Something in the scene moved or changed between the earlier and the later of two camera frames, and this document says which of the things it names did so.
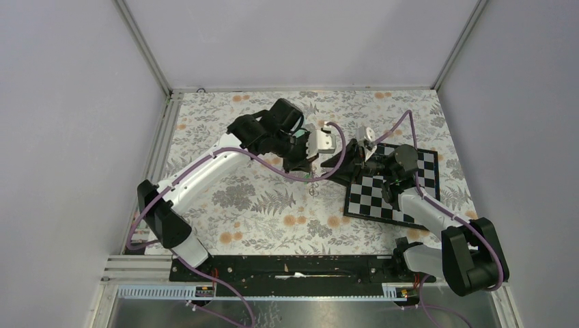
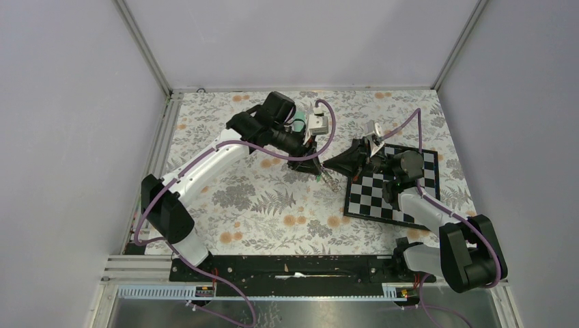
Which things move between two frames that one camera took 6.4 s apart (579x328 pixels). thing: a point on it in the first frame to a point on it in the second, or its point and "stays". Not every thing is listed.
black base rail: [298, 276] stays
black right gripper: [351, 165] stays
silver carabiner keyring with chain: [313, 190] to [330, 180]
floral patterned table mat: [280, 210] stays
